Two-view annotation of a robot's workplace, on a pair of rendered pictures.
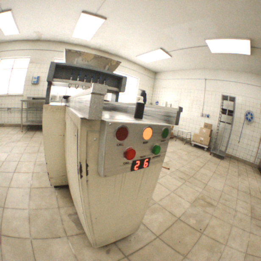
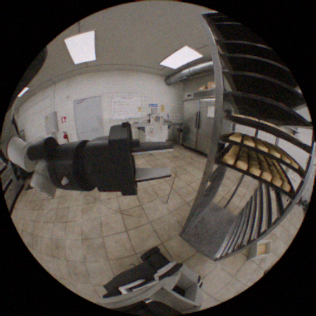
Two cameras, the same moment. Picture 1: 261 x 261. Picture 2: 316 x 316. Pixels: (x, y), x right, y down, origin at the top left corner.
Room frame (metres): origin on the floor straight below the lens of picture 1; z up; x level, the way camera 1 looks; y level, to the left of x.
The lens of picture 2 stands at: (-0.77, 0.06, 1.11)
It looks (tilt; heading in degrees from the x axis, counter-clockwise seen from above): 25 degrees down; 190
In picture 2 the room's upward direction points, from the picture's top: straight up
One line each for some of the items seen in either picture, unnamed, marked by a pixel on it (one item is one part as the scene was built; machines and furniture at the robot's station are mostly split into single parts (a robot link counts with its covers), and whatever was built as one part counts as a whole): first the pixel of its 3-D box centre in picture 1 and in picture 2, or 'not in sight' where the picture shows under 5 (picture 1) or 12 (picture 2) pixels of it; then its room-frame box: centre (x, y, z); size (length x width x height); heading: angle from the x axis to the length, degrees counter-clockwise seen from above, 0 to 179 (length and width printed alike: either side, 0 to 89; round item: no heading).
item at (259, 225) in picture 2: not in sight; (261, 200); (-1.08, 0.74, 0.69); 0.64 x 0.03 x 0.03; 139
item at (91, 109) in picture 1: (67, 101); not in sight; (1.00, 0.67, 0.87); 2.01 x 0.03 x 0.07; 37
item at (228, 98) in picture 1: (225, 126); not in sight; (2.56, -2.78, 0.93); 0.64 x 0.51 x 1.78; 131
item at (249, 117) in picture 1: (247, 127); not in sight; (2.15, -3.55, 1.10); 0.41 x 0.17 x 1.10; 38
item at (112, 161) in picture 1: (140, 146); not in sight; (0.30, -0.04, 0.77); 0.24 x 0.04 x 0.14; 127
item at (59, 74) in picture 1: (84, 88); not in sight; (1.00, 0.49, 1.01); 0.72 x 0.33 x 0.34; 127
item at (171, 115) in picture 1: (93, 103); not in sight; (1.17, 0.44, 0.87); 2.01 x 0.03 x 0.07; 37
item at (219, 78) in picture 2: not in sight; (212, 156); (-1.12, 0.23, 0.97); 0.03 x 0.03 x 1.70; 49
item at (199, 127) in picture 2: not in sight; (205, 123); (-3.91, 1.11, 1.03); 1.40 x 0.90 x 2.05; 38
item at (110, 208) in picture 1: (95, 172); not in sight; (0.59, 0.18, 0.45); 0.70 x 0.34 x 0.90; 37
